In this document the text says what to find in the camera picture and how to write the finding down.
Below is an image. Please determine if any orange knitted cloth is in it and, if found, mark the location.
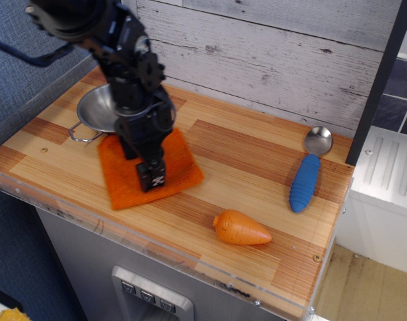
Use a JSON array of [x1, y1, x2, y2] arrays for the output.
[[98, 128, 204, 210]]

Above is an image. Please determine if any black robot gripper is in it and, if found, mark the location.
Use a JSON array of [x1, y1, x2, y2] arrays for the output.
[[115, 96, 176, 193]]

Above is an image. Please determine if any clear acrylic table edge guard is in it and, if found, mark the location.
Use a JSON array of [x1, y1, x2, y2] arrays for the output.
[[0, 160, 353, 320]]

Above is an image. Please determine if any white ribbed side counter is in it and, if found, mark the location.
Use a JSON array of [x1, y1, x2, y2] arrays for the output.
[[335, 126, 407, 273]]

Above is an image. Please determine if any yellow object bottom left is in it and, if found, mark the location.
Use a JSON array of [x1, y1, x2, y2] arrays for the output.
[[0, 308, 31, 321]]

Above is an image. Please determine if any stainless steel bowl with handles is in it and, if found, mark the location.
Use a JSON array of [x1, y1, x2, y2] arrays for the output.
[[68, 84, 118, 143]]

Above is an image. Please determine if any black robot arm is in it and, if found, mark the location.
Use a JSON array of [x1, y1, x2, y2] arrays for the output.
[[27, 1, 176, 192]]

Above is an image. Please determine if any silver dispenser panel with buttons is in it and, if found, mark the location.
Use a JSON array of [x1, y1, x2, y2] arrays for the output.
[[112, 265, 194, 320]]

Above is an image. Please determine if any orange plastic carrot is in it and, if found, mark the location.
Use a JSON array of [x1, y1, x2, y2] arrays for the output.
[[213, 209, 272, 245]]

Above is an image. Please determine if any blue braided cable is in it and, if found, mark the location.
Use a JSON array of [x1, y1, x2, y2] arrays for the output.
[[0, 30, 76, 68]]

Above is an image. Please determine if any black right vertical post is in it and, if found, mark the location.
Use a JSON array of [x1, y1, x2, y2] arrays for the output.
[[346, 0, 407, 166]]

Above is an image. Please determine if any spoon with blue handle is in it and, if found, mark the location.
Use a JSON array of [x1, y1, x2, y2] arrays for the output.
[[289, 126, 332, 213]]

